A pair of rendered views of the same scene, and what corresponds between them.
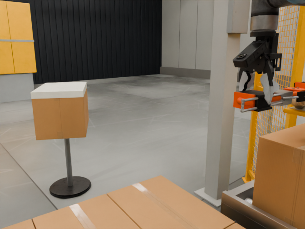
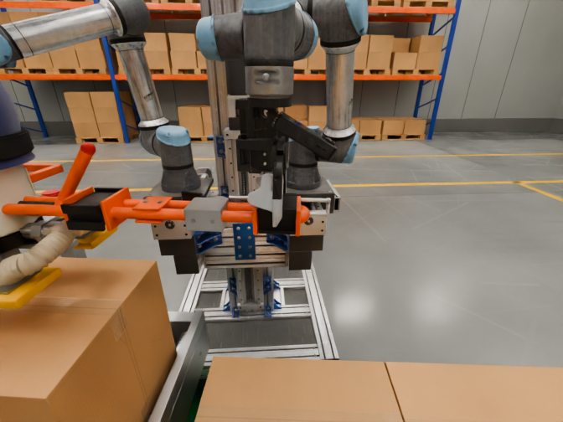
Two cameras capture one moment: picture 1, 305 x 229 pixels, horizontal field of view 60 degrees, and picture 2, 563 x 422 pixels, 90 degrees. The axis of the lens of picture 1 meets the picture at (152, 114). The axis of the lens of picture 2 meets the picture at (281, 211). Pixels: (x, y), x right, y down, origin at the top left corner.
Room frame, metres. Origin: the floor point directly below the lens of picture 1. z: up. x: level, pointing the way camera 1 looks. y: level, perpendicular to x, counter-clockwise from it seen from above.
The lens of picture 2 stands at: (1.19, -0.02, 1.42)
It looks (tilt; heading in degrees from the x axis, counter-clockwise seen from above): 24 degrees down; 217
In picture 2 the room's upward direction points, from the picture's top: straight up
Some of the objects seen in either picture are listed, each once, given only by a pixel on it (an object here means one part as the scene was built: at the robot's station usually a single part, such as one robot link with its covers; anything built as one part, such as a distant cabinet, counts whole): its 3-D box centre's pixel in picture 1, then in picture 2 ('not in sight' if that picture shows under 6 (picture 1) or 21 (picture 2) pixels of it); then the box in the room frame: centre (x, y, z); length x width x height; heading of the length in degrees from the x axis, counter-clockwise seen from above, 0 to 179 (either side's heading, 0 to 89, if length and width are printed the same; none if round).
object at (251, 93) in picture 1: (251, 99); (277, 214); (0.82, -0.31, 1.20); 0.08 x 0.07 x 0.05; 124
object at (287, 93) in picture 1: (277, 97); (208, 213); (0.89, -0.43, 1.19); 0.07 x 0.07 x 0.04; 34
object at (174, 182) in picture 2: not in sight; (179, 174); (0.58, -1.00, 1.09); 0.15 x 0.15 x 0.10
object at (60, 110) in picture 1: (64, 107); not in sight; (2.39, 0.82, 0.82); 0.60 x 0.40 x 0.40; 11
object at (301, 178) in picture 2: not in sight; (302, 172); (0.25, -0.62, 1.09); 0.15 x 0.15 x 0.10
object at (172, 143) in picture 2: not in sight; (173, 145); (0.57, -1.01, 1.20); 0.13 x 0.12 x 0.14; 83
